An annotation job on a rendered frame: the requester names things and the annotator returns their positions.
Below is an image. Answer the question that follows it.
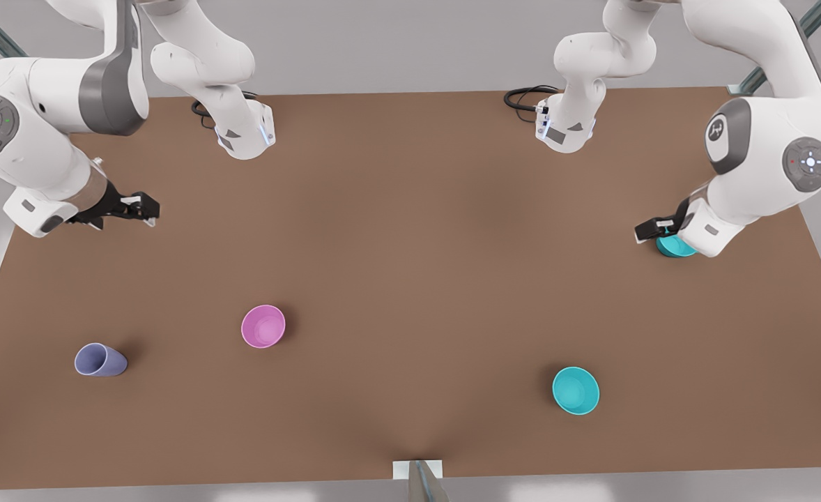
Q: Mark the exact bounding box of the blue bowl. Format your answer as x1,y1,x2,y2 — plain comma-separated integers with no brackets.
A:
552,367,601,416

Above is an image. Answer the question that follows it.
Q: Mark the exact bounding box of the pink bowl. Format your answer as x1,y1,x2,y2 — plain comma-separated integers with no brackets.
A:
241,305,287,349

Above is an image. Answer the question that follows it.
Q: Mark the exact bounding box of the teal cup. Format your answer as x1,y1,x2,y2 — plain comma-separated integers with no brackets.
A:
656,235,699,259

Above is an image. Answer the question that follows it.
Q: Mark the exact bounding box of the lavender cup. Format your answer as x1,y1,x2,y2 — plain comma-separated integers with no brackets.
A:
75,342,129,378

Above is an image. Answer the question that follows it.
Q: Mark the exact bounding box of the black cable loop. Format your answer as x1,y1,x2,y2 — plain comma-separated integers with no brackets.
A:
191,90,260,130
503,85,562,126

